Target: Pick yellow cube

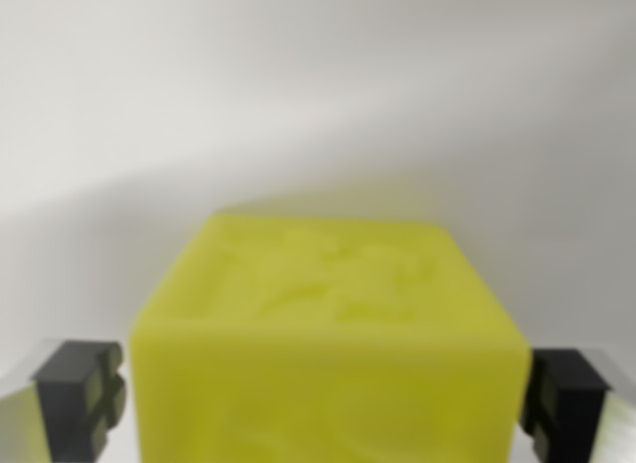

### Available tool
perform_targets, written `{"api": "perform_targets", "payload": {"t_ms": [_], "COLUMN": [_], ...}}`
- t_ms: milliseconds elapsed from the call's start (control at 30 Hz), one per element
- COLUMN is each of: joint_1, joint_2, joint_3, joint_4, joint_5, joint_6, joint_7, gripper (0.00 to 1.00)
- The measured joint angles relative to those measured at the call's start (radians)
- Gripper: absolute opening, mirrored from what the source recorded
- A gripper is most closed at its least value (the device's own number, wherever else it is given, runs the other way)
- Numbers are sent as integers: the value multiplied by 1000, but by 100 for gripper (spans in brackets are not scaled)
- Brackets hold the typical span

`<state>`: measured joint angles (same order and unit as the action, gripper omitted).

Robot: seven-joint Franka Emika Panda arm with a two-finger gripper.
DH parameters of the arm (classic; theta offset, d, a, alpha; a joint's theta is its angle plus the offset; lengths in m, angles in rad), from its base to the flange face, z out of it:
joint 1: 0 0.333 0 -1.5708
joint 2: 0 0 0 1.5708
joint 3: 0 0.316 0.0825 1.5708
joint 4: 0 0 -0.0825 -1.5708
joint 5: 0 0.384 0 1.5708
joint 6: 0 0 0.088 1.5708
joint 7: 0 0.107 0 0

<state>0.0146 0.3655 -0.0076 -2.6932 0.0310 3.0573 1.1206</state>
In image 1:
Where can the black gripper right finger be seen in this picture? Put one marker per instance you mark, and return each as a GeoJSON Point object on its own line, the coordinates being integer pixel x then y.
{"type": "Point", "coordinates": [571, 408]}

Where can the yellow cube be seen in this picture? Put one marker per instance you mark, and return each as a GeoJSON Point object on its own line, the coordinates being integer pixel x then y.
{"type": "Point", "coordinates": [328, 358]}

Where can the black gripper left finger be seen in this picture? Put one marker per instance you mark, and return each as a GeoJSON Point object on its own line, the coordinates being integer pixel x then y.
{"type": "Point", "coordinates": [69, 403]}

